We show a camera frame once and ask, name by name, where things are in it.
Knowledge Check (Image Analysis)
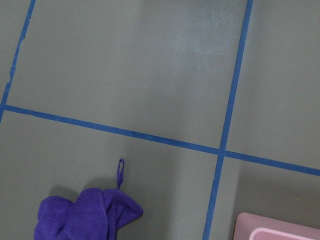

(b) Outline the purple microfiber cloth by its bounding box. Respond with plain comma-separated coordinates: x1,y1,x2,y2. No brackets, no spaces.
33,158,144,240

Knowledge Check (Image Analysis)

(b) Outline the pink plastic tray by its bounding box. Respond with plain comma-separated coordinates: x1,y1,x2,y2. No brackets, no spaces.
233,212,320,240

